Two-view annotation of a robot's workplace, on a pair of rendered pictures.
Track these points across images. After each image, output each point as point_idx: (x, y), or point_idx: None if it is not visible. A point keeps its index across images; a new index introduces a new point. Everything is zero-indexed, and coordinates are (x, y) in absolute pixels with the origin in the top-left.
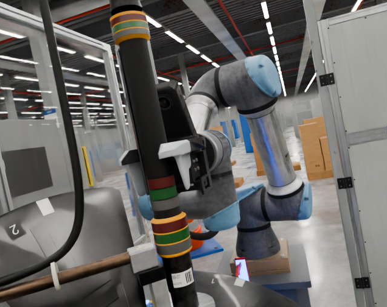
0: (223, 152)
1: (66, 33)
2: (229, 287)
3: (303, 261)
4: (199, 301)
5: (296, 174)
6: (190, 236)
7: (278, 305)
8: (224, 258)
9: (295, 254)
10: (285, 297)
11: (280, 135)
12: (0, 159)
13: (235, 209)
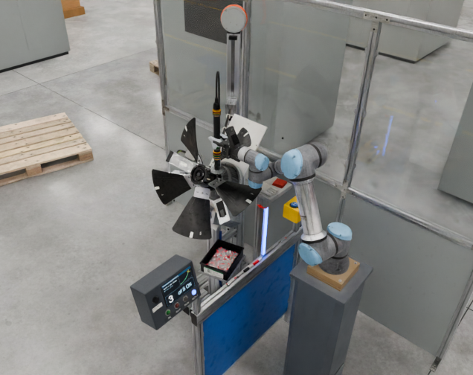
0: (245, 161)
1: None
2: (245, 196)
3: (314, 285)
4: (216, 170)
5: (310, 236)
6: (214, 157)
7: (233, 207)
8: (359, 262)
9: (329, 289)
10: (238, 213)
11: (297, 202)
12: (361, 111)
13: (248, 181)
